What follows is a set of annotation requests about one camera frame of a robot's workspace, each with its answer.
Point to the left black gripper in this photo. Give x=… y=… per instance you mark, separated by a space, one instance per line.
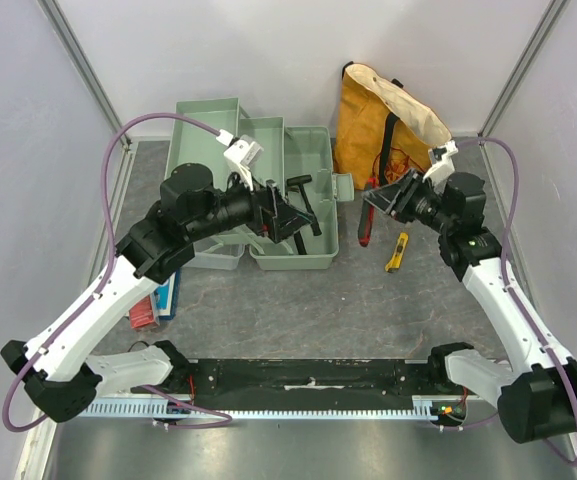
x=273 y=216

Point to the yellow tote bag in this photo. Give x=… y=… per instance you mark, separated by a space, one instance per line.
x=382 y=130

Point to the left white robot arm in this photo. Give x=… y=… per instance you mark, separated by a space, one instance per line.
x=57 y=368

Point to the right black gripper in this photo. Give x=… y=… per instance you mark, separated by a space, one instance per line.
x=409 y=196

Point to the black rubber mallet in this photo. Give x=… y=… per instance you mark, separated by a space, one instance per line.
x=297 y=183

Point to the red black utility knife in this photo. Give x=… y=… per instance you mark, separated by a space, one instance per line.
x=366 y=216

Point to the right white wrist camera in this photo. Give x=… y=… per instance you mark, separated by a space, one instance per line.
x=442 y=166

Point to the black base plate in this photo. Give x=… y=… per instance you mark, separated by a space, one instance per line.
x=311 y=385

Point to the blue cable duct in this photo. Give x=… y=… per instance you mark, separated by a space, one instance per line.
x=151 y=407

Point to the claw hammer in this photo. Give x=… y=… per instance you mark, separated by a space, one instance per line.
x=300 y=245

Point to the blue white box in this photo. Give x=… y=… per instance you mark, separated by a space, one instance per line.
x=166 y=297

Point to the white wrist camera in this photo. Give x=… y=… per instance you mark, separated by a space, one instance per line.
x=442 y=166
x=241 y=153

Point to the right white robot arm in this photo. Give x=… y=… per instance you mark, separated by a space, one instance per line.
x=536 y=394

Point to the yellow utility knife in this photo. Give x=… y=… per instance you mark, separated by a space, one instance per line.
x=397 y=257

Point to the aluminium frame rail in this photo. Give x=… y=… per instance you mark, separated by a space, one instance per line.
x=156 y=367

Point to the red box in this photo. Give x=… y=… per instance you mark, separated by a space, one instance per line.
x=144 y=314

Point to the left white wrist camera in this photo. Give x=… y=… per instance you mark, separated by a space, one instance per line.
x=241 y=153

